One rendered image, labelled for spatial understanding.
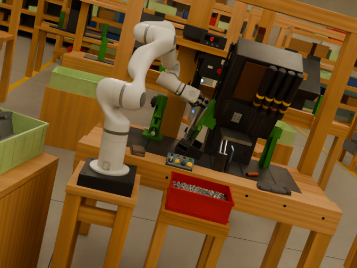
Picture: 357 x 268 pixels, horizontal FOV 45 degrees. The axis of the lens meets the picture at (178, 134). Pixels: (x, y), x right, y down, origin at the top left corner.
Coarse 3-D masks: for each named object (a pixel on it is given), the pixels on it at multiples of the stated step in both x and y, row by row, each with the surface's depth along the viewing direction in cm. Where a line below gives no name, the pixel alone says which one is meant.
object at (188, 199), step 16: (176, 176) 220; (176, 192) 201; (192, 192) 200; (208, 192) 213; (224, 192) 222; (176, 208) 203; (192, 208) 203; (208, 208) 203; (224, 208) 203; (224, 224) 205
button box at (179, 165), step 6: (168, 156) 234; (174, 156) 235; (180, 156) 235; (168, 162) 232; (174, 162) 232; (180, 162) 233; (186, 162) 234; (192, 162) 235; (180, 168) 233; (186, 168) 232; (192, 168) 233
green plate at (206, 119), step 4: (212, 100) 251; (212, 104) 245; (208, 108) 250; (212, 108) 247; (208, 112) 246; (212, 112) 247; (204, 116) 249; (208, 116) 248; (212, 116) 248; (200, 120) 255; (204, 120) 247; (208, 120) 249; (212, 120) 248; (200, 124) 248; (204, 124) 249; (208, 124) 249; (212, 124) 249; (212, 128) 250
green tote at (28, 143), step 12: (0, 108) 229; (12, 120) 229; (24, 120) 228; (36, 120) 226; (24, 132) 204; (36, 132) 216; (0, 144) 185; (12, 144) 196; (24, 144) 207; (36, 144) 220; (0, 156) 189; (12, 156) 200; (24, 156) 212; (0, 168) 192; (12, 168) 203
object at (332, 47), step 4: (216, 0) 1196; (220, 0) 1197; (224, 0) 1198; (172, 4) 1191; (176, 4) 1191; (180, 4) 1192; (184, 4) 1193; (224, 4) 1201; (180, 8) 1195; (184, 8) 1196; (188, 8) 1196; (212, 12) 1205; (212, 16) 1208; (220, 16) 1210; (220, 20) 1213; (208, 28) 1217; (332, 28) 1244; (324, 44) 1256; (328, 44) 1257; (332, 44) 1258; (332, 48) 1261; (336, 48) 1262; (340, 48) 1263
